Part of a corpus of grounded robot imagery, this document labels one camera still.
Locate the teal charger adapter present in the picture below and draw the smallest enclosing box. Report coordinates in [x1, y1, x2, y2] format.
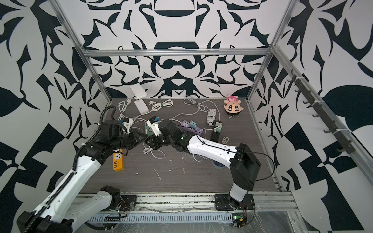
[189, 120, 196, 129]

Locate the thin white USB cable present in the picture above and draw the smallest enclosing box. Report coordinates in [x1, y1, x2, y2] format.
[142, 145, 166, 160]

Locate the blue cordless grinder front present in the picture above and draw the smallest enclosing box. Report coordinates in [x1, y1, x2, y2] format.
[212, 160, 225, 170]

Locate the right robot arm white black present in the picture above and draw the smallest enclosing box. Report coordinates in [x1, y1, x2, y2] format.
[145, 120, 261, 203]

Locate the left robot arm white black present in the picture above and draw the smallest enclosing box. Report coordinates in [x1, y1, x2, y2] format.
[17, 120, 147, 233]

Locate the purple power strip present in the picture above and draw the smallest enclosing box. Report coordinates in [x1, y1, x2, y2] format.
[181, 120, 204, 136]

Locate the yellow power strip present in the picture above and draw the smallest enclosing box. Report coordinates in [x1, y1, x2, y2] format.
[113, 149, 124, 172]

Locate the white folding desk lamp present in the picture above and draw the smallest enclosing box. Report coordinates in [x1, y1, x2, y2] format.
[130, 83, 149, 114]

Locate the pink cartoon face toy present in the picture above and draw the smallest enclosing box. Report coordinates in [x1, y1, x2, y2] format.
[224, 95, 244, 116]

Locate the white coiled power cable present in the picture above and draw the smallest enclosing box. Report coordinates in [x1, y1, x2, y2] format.
[117, 98, 146, 126]
[148, 98, 174, 112]

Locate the grey wall hook rail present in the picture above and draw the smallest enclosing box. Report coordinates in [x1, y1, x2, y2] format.
[288, 70, 356, 154]

